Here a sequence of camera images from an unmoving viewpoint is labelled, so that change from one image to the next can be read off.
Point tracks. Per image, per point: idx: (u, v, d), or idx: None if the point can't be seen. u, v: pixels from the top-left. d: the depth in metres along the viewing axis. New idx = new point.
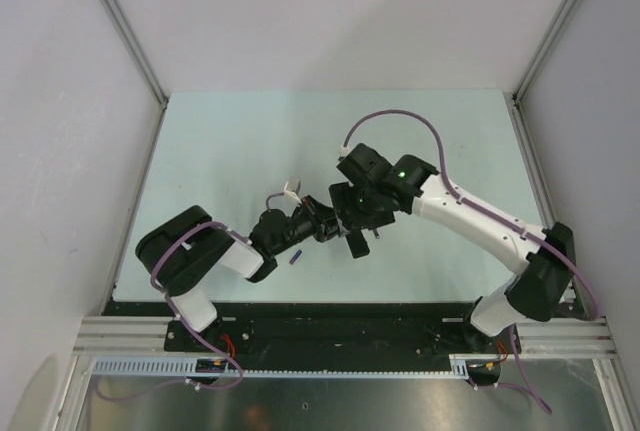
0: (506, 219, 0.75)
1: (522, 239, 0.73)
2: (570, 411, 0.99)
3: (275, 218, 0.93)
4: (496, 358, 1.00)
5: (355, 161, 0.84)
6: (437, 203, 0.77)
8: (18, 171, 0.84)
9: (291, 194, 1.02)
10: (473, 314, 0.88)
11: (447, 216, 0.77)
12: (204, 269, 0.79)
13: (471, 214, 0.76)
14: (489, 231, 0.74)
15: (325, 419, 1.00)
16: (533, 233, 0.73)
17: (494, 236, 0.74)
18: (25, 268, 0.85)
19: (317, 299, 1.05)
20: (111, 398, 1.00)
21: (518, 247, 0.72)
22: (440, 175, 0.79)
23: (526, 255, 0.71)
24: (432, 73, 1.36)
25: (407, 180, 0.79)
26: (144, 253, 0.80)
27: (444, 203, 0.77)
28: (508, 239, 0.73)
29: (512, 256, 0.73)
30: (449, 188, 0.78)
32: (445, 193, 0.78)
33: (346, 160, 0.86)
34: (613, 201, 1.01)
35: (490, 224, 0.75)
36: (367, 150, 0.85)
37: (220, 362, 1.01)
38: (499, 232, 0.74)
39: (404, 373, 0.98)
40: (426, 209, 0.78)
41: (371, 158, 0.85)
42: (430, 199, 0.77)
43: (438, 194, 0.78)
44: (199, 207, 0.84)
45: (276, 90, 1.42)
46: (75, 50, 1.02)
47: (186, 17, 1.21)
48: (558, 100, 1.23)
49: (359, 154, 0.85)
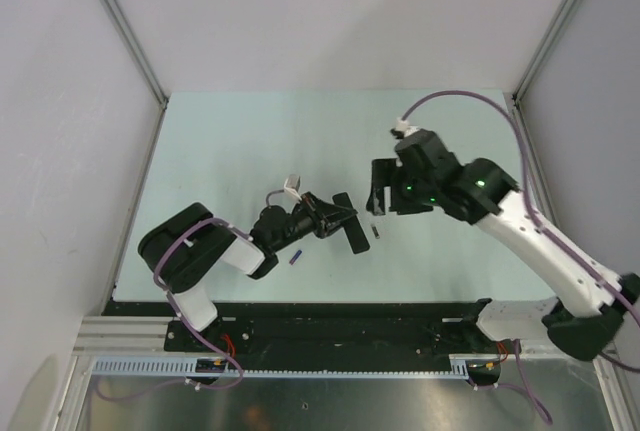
0: (585, 260, 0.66)
1: (598, 288, 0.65)
2: (570, 411, 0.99)
3: (275, 215, 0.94)
4: (496, 358, 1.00)
5: (421, 151, 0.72)
6: (515, 227, 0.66)
8: (18, 171, 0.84)
9: (291, 191, 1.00)
10: (480, 317, 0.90)
11: (519, 241, 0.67)
12: (206, 265, 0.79)
13: (550, 248, 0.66)
14: (565, 271, 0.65)
15: (325, 419, 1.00)
16: (610, 282, 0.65)
17: (568, 278, 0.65)
18: (25, 267, 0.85)
19: (317, 298, 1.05)
20: (111, 398, 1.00)
21: (593, 297, 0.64)
22: (522, 193, 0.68)
23: (598, 306, 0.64)
24: (432, 73, 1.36)
25: (484, 189, 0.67)
26: (146, 251, 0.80)
27: (522, 229, 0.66)
28: (583, 285, 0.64)
29: (581, 302, 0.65)
30: (530, 212, 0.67)
32: (524, 217, 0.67)
33: (408, 149, 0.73)
34: (613, 201, 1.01)
35: (568, 263, 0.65)
36: (435, 142, 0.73)
37: (220, 362, 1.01)
38: (575, 274, 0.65)
39: (404, 373, 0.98)
40: (497, 229, 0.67)
41: (440, 153, 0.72)
42: (507, 221, 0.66)
43: (516, 216, 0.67)
44: (199, 204, 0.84)
45: (276, 90, 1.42)
46: (75, 49, 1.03)
47: (187, 17, 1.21)
48: (558, 100, 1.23)
49: (429, 144, 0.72)
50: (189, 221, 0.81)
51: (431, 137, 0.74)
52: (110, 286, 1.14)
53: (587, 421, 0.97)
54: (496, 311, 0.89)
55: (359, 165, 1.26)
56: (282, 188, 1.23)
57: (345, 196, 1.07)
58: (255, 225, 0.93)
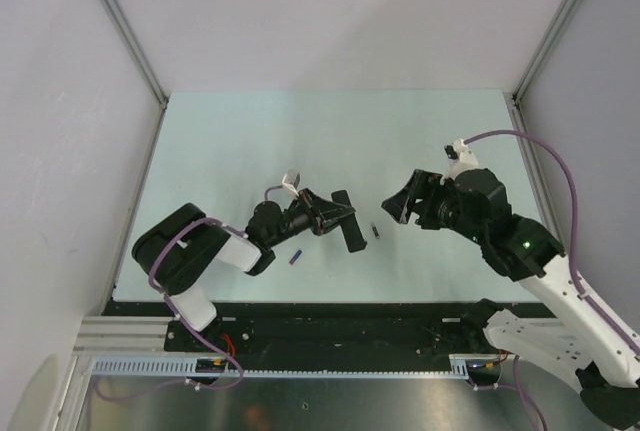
0: (624, 331, 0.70)
1: (635, 360, 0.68)
2: (568, 411, 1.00)
3: (271, 211, 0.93)
4: (496, 358, 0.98)
5: (483, 198, 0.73)
6: (557, 291, 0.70)
8: (18, 171, 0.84)
9: (289, 187, 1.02)
10: (491, 325, 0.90)
11: (559, 305, 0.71)
12: (201, 266, 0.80)
13: (592, 317, 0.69)
14: (603, 340, 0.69)
15: (325, 418, 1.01)
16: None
17: (607, 347, 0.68)
18: (25, 267, 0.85)
19: (317, 299, 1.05)
20: (111, 398, 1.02)
21: (631, 368, 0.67)
22: (568, 259, 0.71)
23: (635, 379, 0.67)
24: (432, 73, 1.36)
25: (530, 254, 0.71)
26: (140, 254, 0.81)
27: (564, 293, 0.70)
28: (621, 356, 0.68)
29: (618, 372, 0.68)
30: (573, 278, 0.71)
32: (568, 283, 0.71)
33: (471, 192, 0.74)
34: (614, 202, 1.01)
35: (606, 332, 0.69)
36: (501, 192, 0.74)
37: (220, 362, 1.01)
38: (614, 345, 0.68)
39: (404, 373, 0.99)
40: (539, 288, 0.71)
41: (501, 203, 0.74)
42: (550, 284, 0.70)
43: (560, 279, 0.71)
44: (191, 204, 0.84)
45: (276, 90, 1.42)
46: (76, 51, 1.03)
47: (187, 18, 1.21)
48: (558, 100, 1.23)
49: (493, 194, 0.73)
50: (181, 222, 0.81)
51: (495, 184, 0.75)
52: (110, 286, 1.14)
53: (585, 421, 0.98)
54: (512, 328, 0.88)
55: (358, 166, 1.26)
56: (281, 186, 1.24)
57: (343, 194, 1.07)
58: (251, 220, 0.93)
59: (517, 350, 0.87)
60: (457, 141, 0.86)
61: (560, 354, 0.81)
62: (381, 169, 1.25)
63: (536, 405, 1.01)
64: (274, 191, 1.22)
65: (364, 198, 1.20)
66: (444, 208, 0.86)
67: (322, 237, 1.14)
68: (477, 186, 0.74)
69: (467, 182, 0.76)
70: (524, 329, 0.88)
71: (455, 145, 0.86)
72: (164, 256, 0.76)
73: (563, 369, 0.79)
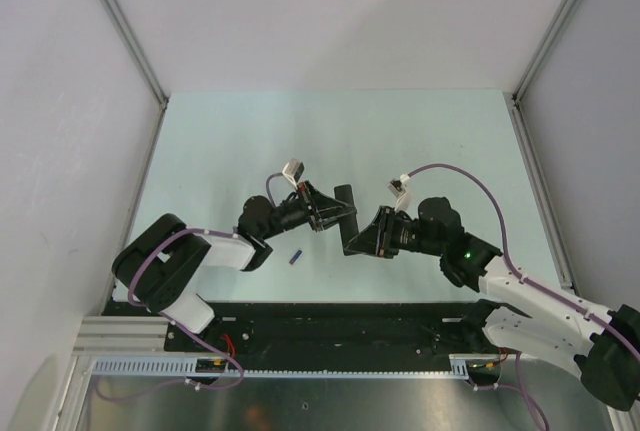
0: (568, 299, 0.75)
1: (585, 320, 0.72)
2: (569, 411, 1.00)
3: (260, 206, 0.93)
4: (496, 358, 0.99)
5: (440, 224, 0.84)
6: (500, 282, 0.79)
8: (19, 171, 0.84)
9: (288, 177, 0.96)
10: (488, 323, 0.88)
11: (510, 295, 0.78)
12: (184, 278, 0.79)
13: (534, 296, 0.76)
14: (550, 311, 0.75)
15: (325, 419, 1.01)
16: (596, 313, 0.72)
17: (556, 316, 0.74)
18: (24, 267, 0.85)
19: (318, 299, 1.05)
20: (111, 398, 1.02)
21: (582, 328, 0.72)
22: (503, 256, 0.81)
23: (590, 335, 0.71)
24: (432, 73, 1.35)
25: (472, 260, 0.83)
26: (120, 272, 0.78)
27: (507, 282, 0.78)
28: (570, 320, 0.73)
29: (578, 337, 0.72)
30: (511, 268, 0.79)
32: (508, 272, 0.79)
33: (431, 220, 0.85)
34: (613, 201, 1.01)
35: (550, 303, 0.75)
36: (457, 219, 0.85)
37: (220, 362, 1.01)
38: (561, 312, 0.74)
39: (403, 373, 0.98)
40: (490, 287, 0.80)
41: (457, 227, 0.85)
42: (493, 278, 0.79)
43: (500, 272, 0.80)
44: (171, 215, 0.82)
45: (276, 90, 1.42)
46: (76, 51, 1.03)
47: (187, 18, 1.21)
48: (557, 100, 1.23)
49: (447, 218, 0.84)
50: (159, 237, 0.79)
51: (451, 210, 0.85)
52: (110, 285, 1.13)
53: (586, 421, 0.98)
54: (509, 324, 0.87)
55: (357, 167, 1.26)
56: (278, 179, 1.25)
57: (348, 189, 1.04)
58: (246, 218, 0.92)
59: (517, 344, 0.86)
60: (403, 173, 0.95)
61: (558, 343, 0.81)
62: (380, 169, 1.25)
63: (538, 405, 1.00)
64: (275, 179, 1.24)
65: (363, 198, 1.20)
66: (404, 234, 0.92)
67: (321, 235, 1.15)
68: (436, 214, 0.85)
69: (428, 210, 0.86)
70: (521, 323, 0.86)
71: (401, 178, 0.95)
72: (141, 275, 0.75)
73: (563, 358, 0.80)
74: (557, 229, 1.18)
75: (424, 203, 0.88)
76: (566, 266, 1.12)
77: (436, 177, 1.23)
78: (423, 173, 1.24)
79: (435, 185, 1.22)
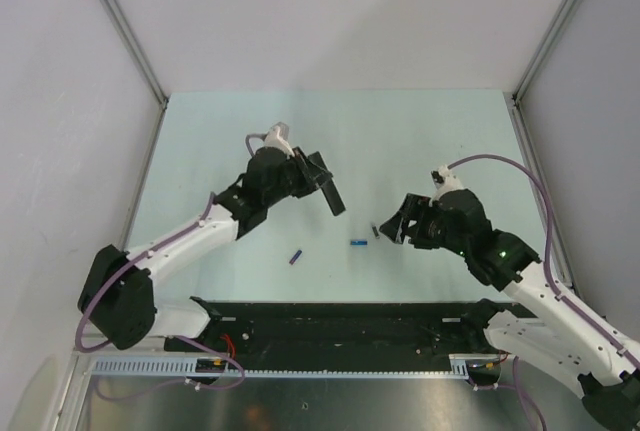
0: (604, 329, 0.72)
1: (618, 355, 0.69)
2: (568, 411, 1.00)
3: (274, 155, 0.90)
4: (496, 358, 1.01)
5: (461, 215, 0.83)
6: (535, 294, 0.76)
8: (18, 171, 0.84)
9: (281, 140, 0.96)
10: (491, 326, 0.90)
11: (540, 308, 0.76)
12: (142, 315, 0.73)
13: (568, 316, 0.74)
14: (583, 336, 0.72)
15: (326, 418, 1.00)
16: (632, 351, 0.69)
17: (588, 342, 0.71)
18: (24, 268, 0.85)
19: (322, 298, 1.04)
20: (111, 398, 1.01)
21: (613, 362, 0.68)
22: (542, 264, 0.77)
23: (620, 372, 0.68)
24: (433, 73, 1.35)
25: (506, 260, 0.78)
26: None
27: (541, 295, 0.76)
28: (602, 351, 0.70)
29: (603, 369, 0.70)
30: (549, 281, 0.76)
32: (544, 286, 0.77)
33: (452, 209, 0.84)
34: (613, 203, 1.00)
35: (585, 328, 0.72)
36: (480, 209, 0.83)
37: (219, 362, 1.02)
38: (594, 340, 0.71)
39: (404, 373, 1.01)
40: (520, 294, 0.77)
41: (480, 219, 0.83)
42: (527, 286, 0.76)
43: (537, 284, 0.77)
44: (107, 249, 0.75)
45: (276, 89, 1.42)
46: (75, 50, 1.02)
47: (187, 18, 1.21)
48: (558, 99, 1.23)
49: (469, 209, 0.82)
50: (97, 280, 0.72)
51: (473, 201, 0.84)
52: None
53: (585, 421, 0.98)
54: (512, 330, 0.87)
55: (357, 167, 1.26)
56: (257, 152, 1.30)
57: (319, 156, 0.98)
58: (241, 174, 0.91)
59: (517, 349, 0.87)
60: (443, 166, 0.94)
61: (562, 358, 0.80)
62: (379, 169, 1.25)
63: (537, 406, 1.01)
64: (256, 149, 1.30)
65: (363, 198, 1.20)
66: (433, 227, 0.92)
67: (321, 236, 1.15)
68: (455, 204, 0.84)
69: (449, 201, 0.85)
70: (525, 331, 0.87)
71: (441, 169, 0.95)
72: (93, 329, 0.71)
73: (566, 375, 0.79)
74: (557, 229, 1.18)
75: (446, 195, 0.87)
76: (566, 266, 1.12)
77: (474, 174, 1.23)
78: (464, 168, 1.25)
79: (481, 178, 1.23)
